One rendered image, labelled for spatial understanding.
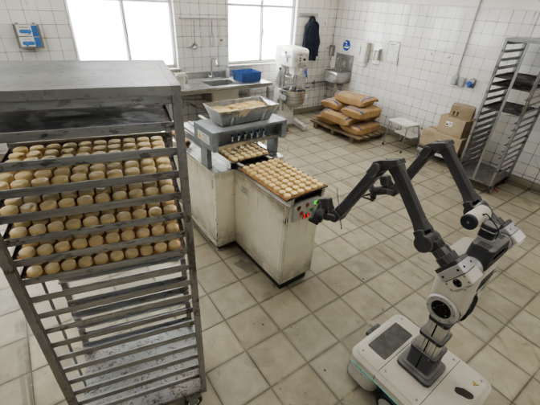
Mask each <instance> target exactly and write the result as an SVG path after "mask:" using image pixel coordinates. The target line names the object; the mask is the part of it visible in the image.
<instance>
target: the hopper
mask: <svg viewBox="0 0 540 405"><path fill-rule="evenodd" d="M252 100H255V101H256V102H262V103H264V104H265V105H266V106H261V107H255V108H246V109H240V110H235V111H229V112H218V111H217V110H215V108H222V107H227V106H229V105H230V104H235V105H236V106H237V105H238V106H239V105H241V104H246V102H250V101H252ZM229 102H230V103H229ZM203 105H204V106H205V108H206V110H207V112H208V114H209V115H210V117H211V119H212V121H213V122H214V123H216V124H217V125H219V126H221V127H227V126H231V125H240V124H244V123H249V122H254V121H262V120H267V119H269V118H270V116H271V115H272V114H273V112H274V111H275V109H276V107H277V106H278V105H279V104H278V103H276V102H274V101H271V100H268V99H266V98H263V97H262V96H253V97H247V98H240V99H234V100H222V101H216V102H210V103H203Z"/></svg>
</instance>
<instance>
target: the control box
mask: <svg viewBox="0 0 540 405"><path fill-rule="evenodd" d="M319 198H320V197H318V196H315V197H312V198H308V199H306V200H304V201H301V202H297V203H295V204H294V206H293V207H292V213H291V222H293V223H295V222H296V221H299V220H301V219H303V218H307V214H309V215H308V217H309V216H311V214H312V213H313V212H312V211H310V209H311V208H312V207H313V208H314V210H316V208H317V205H318V204H314V202H315V201H316V200H318V199H319ZM307 203H309V206H308V207H306V204H307ZM298 207H301V209H300V210H299V211H298V210H297V208H298ZM302 211H303V212H304V214H303V215H300V213H301V212H302ZM304 215H305V217H304Z"/></svg>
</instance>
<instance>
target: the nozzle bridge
mask: <svg viewBox="0 0 540 405"><path fill-rule="evenodd" d="M266 126H267V127H268V130H267V127H266ZM260 127H261V133H260ZM286 128H287V120H286V119H284V118H283V117H279V116H277V115H276V114H272V115H271V116H270V118H269V119H267V120H262V121H254V122H249V123H244V124H240V125H231V126H227V127H221V126H219V125H217V124H216V123H214V122H213V121H212V119H206V120H200V121H194V139H195V140H196V141H197V142H198V143H200V146H201V159H202V164H203V165H204V166H205V167H206V168H207V169H211V168H212V155H211V152H212V153H218V152H219V150H220V149H227V148H231V147H235V146H239V145H246V144H249V143H253V142H258V141H264V140H267V149H269V150H270V151H272V152H273V153H276V152H277V148H278V137H280V138H283V137H286ZM254 129H255V130H254ZM257 129H258V130H259V134H260V135H259V137H256V131H257ZM263 129H264V132H265V133H266V131H267V133H266V134H264V137H262V131H263ZM248 130H249V134H248ZM241 131H242V132H243V135H244V132H246V134H247V140H246V141H245V140H244V138H243V136H242V138H241V135H242V132H241ZM251 131H252V135H254V132H255V135H254V136H253V137H252V139H250V133H251ZM238 133H239V135H240V138H241V139H240V141H238V140H237V137H238ZM232 134H233V137H234V139H235V140H234V142H233V143H231V135H232Z"/></svg>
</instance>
